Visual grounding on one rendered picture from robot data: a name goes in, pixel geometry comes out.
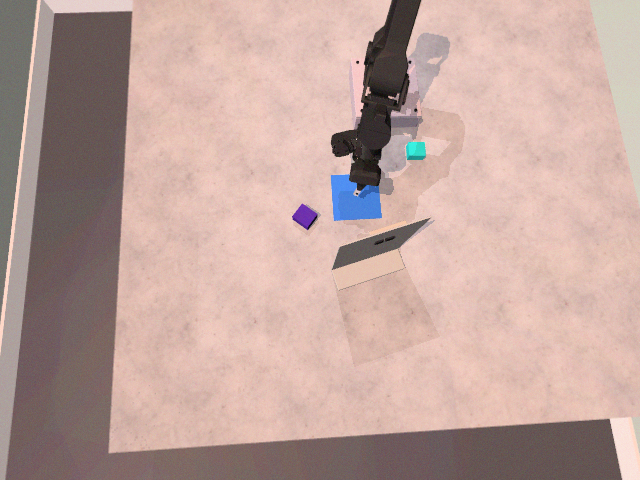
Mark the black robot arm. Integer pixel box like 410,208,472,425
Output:
331,0,421,157

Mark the purple square block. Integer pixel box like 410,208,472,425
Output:
292,203,318,230

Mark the grey panel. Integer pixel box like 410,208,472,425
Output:
331,216,432,291

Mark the small turquoise block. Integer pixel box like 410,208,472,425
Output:
406,142,426,160

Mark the blue square mat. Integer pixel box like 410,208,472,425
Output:
331,174,382,221

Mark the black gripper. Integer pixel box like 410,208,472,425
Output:
349,143,382,191

